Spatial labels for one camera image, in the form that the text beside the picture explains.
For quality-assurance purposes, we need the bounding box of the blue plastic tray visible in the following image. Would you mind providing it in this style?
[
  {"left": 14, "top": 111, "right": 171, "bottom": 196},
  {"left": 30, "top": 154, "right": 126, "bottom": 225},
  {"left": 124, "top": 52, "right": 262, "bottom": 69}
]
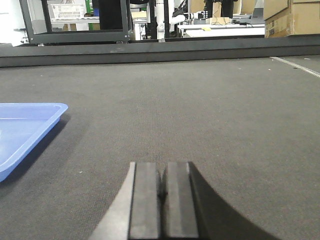
[{"left": 0, "top": 102, "right": 68, "bottom": 181}]

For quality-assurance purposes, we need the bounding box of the brown cardboard boxes stack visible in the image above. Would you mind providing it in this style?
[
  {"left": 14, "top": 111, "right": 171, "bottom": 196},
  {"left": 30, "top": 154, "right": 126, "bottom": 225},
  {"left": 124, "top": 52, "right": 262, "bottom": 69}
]
[{"left": 263, "top": 0, "right": 320, "bottom": 38}]

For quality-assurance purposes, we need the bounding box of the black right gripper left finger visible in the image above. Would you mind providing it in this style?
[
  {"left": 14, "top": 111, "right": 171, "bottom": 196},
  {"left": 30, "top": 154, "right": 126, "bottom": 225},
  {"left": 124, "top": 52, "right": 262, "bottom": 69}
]
[{"left": 89, "top": 162, "right": 161, "bottom": 240}]

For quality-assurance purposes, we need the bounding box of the white perforated plastic basket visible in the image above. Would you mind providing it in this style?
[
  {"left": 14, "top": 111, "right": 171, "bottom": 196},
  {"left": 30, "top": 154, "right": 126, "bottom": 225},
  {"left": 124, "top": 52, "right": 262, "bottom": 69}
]
[{"left": 50, "top": 4, "right": 85, "bottom": 20}]

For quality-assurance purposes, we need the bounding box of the black metal frame cart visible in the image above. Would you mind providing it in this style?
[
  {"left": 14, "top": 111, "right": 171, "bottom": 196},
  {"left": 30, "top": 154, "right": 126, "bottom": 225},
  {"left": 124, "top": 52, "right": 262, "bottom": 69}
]
[{"left": 19, "top": 0, "right": 133, "bottom": 45}]

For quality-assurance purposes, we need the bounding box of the black table edge rail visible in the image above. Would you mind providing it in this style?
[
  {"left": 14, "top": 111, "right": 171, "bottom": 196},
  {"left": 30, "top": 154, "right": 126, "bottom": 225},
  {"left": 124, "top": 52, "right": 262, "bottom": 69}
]
[{"left": 0, "top": 35, "right": 320, "bottom": 68}]

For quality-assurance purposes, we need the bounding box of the white background table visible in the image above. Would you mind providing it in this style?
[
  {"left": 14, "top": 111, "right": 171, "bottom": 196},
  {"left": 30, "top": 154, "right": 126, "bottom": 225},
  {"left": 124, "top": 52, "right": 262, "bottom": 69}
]
[{"left": 177, "top": 24, "right": 265, "bottom": 38}]

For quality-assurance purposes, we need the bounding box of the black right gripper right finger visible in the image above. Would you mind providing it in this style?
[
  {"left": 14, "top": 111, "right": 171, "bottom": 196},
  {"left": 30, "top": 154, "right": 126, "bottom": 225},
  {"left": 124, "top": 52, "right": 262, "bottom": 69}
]
[{"left": 162, "top": 162, "right": 276, "bottom": 240}]

